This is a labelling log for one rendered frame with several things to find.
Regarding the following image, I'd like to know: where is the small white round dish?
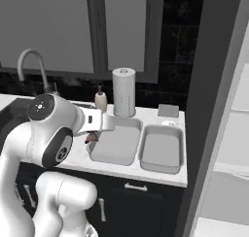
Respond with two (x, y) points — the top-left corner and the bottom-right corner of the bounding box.
(161, 118), (179, 127)

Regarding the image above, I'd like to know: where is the black drawer front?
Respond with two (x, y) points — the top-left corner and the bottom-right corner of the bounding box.
(108, 178), (184, 201)

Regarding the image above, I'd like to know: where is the white cupboard door handle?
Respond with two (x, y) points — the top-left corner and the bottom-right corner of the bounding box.
(23, 184), (37, 210)
(97, 197), (108, 223)

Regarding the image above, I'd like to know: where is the white paper towel roll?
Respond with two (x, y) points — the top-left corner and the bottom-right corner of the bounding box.
(111, 67), (137, 119)

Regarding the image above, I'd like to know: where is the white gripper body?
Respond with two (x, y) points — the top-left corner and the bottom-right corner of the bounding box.
(100, 113), (117, 133)

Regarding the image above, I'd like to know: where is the grey framed window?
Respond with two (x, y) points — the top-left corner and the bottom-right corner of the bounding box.
(0, 0), (165, 85)

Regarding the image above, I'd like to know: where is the brown fish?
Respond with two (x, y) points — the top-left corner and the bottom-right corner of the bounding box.
(84, 132), (100, 145)

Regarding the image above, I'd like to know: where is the white drawer handle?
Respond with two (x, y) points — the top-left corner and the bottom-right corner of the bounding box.
(124, 182), (149, 193)

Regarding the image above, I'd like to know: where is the black cupboard door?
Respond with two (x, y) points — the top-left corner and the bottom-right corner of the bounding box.
(85, 186), (183, 237)

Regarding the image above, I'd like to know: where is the dark grey tall cabinet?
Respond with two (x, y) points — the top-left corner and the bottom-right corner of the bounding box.
(173, 0), (249, 237)

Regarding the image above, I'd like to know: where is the grey curved tap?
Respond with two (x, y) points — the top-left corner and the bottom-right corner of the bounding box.
(17, 48), (52, 95)

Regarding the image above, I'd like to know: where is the grey rectangular sponge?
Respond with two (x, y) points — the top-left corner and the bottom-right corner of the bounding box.
(157, 103), (180, 119)

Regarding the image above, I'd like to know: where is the beige soap dispenser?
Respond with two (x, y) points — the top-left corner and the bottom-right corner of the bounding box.
(93, 84), (109, 115)

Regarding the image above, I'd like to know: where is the white shelf unit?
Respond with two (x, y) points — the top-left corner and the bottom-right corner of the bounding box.
(190, 26), (249, 237)

